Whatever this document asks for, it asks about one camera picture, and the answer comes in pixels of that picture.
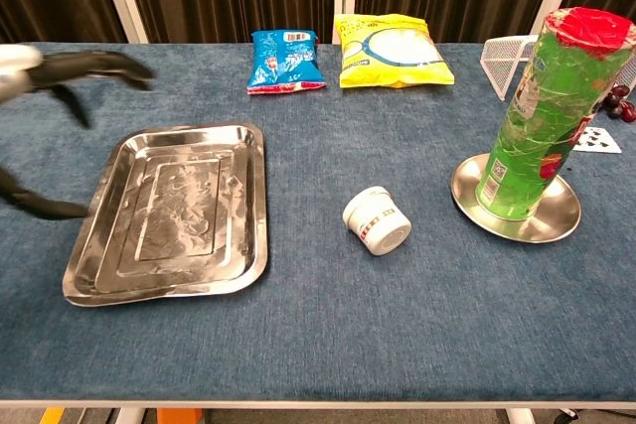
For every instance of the white table frame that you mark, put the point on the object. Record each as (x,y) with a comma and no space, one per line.
(318,404)

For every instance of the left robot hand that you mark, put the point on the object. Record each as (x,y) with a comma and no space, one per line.
(74,69)

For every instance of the yellow snack bag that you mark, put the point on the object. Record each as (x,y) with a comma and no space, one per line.
(397,56)

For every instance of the blue snack bag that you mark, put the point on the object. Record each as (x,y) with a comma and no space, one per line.
(283,61)

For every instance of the green chips can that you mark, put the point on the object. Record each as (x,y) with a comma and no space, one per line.
(546,121)

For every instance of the dark red grape bunch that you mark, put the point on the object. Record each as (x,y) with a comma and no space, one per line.
(626,111)

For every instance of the rectangular steel tray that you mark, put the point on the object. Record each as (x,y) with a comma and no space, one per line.
(164,220)

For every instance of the small white cup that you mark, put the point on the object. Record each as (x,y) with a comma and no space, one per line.
(377,223)

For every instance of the orange plastic object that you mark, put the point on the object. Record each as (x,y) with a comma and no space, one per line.
(179,416)

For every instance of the blue table cloth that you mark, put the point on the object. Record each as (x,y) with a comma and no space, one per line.
(348,320)

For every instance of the spades playing card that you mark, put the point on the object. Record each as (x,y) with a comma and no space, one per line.
(601,143)

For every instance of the round steel plate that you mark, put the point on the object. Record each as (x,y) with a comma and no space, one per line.
(546,230)

